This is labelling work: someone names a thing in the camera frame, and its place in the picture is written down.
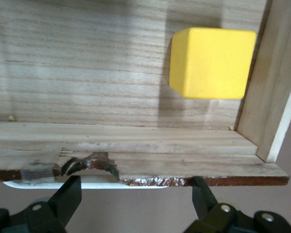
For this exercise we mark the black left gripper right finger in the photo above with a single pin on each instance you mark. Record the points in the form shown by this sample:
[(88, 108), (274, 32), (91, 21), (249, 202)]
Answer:
[(203, 201)]

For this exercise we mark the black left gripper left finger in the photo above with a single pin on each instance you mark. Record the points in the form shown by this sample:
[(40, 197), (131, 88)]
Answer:
[(64, 201)]

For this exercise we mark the yellow cube block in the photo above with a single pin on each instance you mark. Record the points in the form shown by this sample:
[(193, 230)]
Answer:
[(213, 65)]

